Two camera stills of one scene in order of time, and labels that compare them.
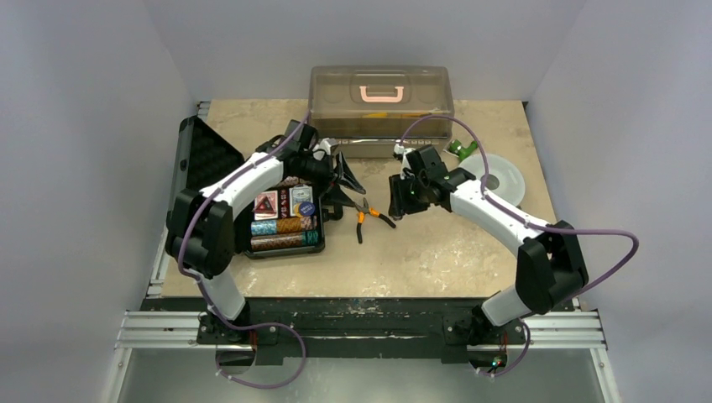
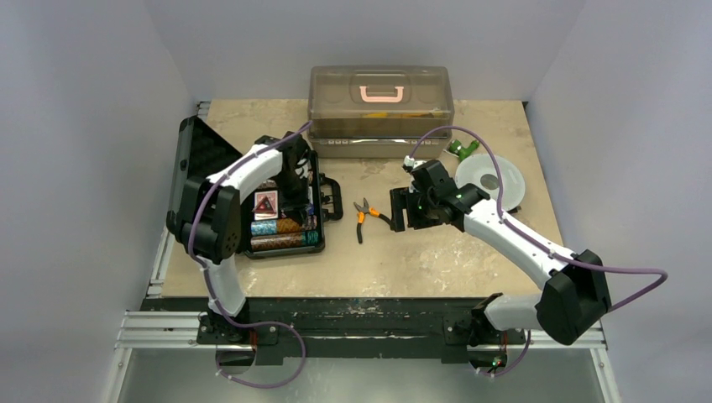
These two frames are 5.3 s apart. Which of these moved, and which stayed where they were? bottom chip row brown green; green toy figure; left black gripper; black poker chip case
Moved: left black gripper
Stayed: black poker chip case; bottom chip row brown green; green toy figure
